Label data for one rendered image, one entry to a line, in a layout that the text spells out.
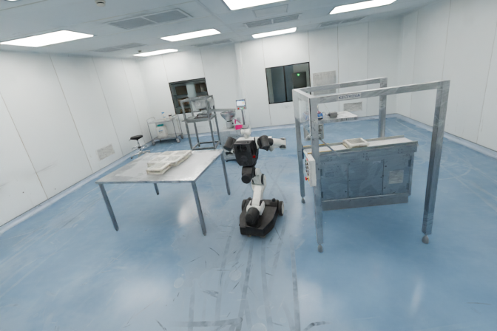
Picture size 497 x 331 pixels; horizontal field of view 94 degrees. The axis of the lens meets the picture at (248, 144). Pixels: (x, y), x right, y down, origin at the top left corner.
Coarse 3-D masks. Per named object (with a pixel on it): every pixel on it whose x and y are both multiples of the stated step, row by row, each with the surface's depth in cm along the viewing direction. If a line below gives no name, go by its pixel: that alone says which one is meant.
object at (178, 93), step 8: (192, 80) 778; (200, 80) 775; (176, 88) 794; (184, 88) 790; (192, 88) 787; (200, 88) 783; (176, 96) 803; (184, 96) 799; (192, 96) 796; (176, 104) 812; (184, 104) 809; (192, 104) 805; (176, 112) 822
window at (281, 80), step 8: (296, 64) 722; (304, 64) 719; (272, 72) 738; (280, 72) 735; (288, 72) 732; (296, 72) 729; (304, 72) 726; (272, 80) 746; (280, 80) 742; (288, 80) 739; (296, 80) 736; (304, 80) 733; (272, 88) 754; (280, 88) 750; (288, 88) 747; (296, 88) 744; (272, 96) 762; (280, 96) 758; (288, 96) 755
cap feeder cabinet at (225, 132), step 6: (234, 126) 553; (246, 126) 536; (222, 132) 524; (228, 132) 523; (234, 132) 521; (222, 138) 529; (234, 138) 525; (222, 144) 533; (228, 156) 540; (234, 156) 538
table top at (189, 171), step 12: (144, 156) 397; (156, 156) 388; (192, 156) 362; (204, 156) 354; (216, 156) 347; (120, 168) 351; (132, 168) 343; (144, 168) 336; (180, 168) 317; (192, 168) 311; (204, 168) 305; (108, 180) 311; (120, 180) 305; (132, 180) 299; (144, 180) 294; (156, 180) 289; (168, 180) 284; (180, 180) 279; (192, 180) 275
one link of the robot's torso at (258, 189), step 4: (264, 176) 309; (264, 180) 308; (252, 184) 314; (256, 184) 319; (264, 184) 309; (256, 188) 309; (260, 188) 307; (264, 188) 312; (256, 192) 307; (260, 192) 305; (256, 196) 304; (260, 196) 303; (252, 200) 302; (256, 200) 300; (260, 200) 300; (252, 204) 298; (256, 204) 297; (260, 204) 296
